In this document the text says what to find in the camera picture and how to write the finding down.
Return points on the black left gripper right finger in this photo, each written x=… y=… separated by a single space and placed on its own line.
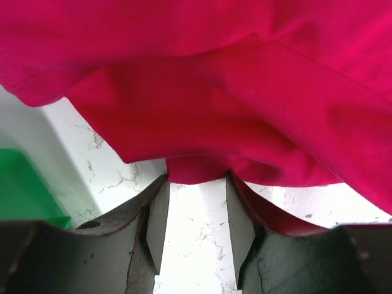
x=276 y=252

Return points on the green plastic tray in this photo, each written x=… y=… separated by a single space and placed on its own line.
x=24 y=195

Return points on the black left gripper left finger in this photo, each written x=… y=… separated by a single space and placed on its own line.
x=118 y=252

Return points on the crimson red t-shirt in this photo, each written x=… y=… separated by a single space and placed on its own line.
x=282 y=93

